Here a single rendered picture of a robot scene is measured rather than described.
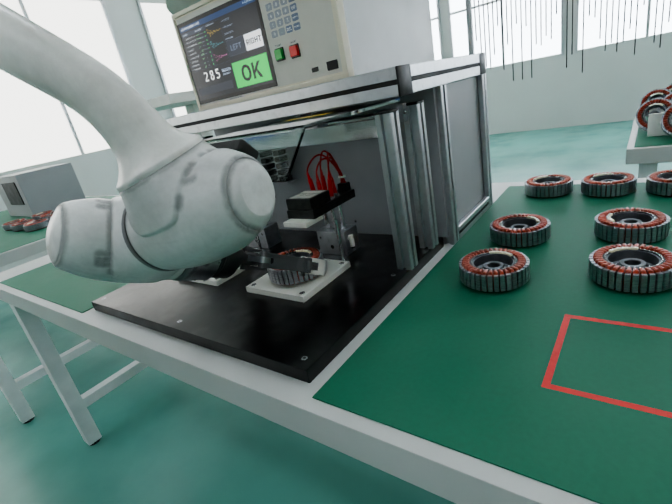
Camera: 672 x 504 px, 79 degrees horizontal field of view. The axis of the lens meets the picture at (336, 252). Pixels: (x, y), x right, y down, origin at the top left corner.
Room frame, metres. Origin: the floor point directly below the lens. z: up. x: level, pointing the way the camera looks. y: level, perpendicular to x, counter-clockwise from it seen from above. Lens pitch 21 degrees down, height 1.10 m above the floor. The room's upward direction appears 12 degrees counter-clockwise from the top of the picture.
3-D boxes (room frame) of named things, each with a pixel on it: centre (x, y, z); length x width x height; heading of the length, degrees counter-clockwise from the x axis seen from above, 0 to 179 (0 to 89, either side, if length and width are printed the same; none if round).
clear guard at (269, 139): (0.71, 0.03, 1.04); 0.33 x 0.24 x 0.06; 140
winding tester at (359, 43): (1.06, -0.04, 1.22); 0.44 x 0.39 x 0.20; 50
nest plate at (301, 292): (0.74, 0.08, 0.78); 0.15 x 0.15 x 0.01; 50
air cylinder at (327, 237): (0.85, -0.01, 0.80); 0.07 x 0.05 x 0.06; 50
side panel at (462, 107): (0.92, -0.33, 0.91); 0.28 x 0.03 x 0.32; 140
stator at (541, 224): (0.76, -0.37, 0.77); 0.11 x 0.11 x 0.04
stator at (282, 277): (0.74, 0.08, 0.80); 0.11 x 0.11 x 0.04
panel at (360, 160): (1.02, 0.01, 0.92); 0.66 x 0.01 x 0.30; 50
